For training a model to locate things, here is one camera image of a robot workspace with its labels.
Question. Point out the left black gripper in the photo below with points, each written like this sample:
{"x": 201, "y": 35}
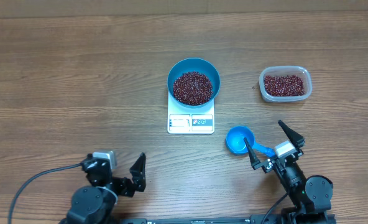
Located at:
{"x": 137, "y": 179}

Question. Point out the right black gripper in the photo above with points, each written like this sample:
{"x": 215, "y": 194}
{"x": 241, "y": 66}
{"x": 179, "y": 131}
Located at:
{"x": 267, "y": 165}

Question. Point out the blue plastic measuring scoop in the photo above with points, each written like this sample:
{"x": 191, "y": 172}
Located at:
{"x": 236, "y": 144}

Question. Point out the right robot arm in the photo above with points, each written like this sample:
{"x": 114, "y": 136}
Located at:
{"x": 306, "y": 199}

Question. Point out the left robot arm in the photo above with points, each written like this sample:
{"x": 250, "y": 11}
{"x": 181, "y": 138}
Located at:
{"x": 93, "y": 204}

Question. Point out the white digital kitchen scale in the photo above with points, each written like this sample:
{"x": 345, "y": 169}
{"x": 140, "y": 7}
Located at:
{"x": 183, "y": 119}

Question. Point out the red beans in bowl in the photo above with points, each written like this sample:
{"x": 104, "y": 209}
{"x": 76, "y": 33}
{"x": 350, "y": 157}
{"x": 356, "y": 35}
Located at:
{"x": 193, "y": 88}

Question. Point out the blue metal bowl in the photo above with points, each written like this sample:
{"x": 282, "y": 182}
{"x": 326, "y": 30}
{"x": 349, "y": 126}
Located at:
{"x": 198, "y": 65}

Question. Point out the clear plastic food container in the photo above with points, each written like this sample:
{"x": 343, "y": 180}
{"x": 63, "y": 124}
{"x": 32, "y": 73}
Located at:
{"x": 278, "y": 71}

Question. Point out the red adzuki beans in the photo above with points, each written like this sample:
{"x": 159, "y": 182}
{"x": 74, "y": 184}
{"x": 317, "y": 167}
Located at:
{"x": 290, "y": 85}

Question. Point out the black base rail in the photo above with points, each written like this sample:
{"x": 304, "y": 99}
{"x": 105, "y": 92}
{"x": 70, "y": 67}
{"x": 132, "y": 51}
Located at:
{"x": 202, "y": 221}

